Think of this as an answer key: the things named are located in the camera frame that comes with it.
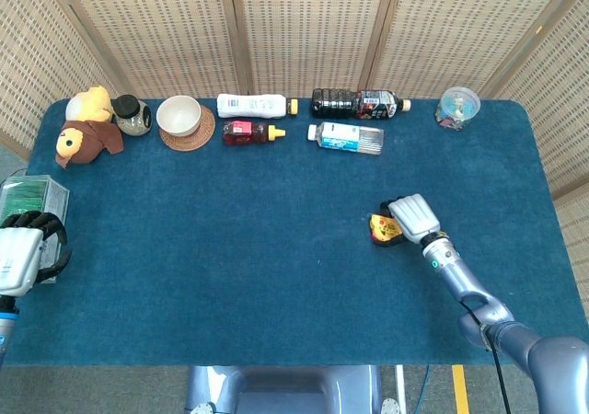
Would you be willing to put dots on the bear-shaped honey bottle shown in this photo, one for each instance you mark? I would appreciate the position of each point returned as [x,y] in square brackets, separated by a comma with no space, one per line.
[244,133]

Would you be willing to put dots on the wicker folding screen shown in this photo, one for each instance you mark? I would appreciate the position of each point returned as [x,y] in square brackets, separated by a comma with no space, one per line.
[313,27]

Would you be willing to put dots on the glass jar with black lid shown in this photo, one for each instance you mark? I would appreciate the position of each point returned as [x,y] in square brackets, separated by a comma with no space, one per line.
[133,119]

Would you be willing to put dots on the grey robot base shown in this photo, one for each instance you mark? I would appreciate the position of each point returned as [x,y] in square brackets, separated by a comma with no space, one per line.
[285,391]

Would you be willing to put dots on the dark drink bottle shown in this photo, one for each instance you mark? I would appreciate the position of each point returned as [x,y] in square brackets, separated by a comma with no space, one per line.
[336,103]

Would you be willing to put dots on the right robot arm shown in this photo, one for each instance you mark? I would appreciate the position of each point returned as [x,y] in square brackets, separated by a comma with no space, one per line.
[453,273]

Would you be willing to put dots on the yellow and brown plush toy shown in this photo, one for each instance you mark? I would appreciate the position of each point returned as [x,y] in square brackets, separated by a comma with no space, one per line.
[89,142]

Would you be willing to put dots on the clear box of green packets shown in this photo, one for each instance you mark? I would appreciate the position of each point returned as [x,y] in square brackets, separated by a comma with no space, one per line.
[27,193]

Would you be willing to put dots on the woven round coaster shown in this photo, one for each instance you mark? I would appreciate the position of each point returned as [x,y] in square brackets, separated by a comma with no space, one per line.
[204,133]

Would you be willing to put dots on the white bowl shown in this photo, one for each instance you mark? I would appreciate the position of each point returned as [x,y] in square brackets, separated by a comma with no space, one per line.
[178,115]

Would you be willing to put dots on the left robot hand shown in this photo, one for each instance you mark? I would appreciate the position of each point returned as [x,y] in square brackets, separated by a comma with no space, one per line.
[16,257]

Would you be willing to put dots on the blue table cloth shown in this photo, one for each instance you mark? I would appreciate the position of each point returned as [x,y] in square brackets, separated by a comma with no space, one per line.
[253,248]

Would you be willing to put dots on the clear water bottle blue label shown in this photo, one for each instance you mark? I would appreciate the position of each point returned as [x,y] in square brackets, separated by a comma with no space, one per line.
[345,137]

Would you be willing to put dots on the white bottle with yellow cap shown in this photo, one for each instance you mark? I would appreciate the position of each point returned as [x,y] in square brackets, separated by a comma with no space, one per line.
[250,106]

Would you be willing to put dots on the clear jar of binder clips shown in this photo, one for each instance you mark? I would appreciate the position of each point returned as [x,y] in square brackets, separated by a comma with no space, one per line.
[457,108]

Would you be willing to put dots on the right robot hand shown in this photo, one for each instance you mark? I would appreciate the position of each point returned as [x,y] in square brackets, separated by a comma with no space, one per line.
[416,218]

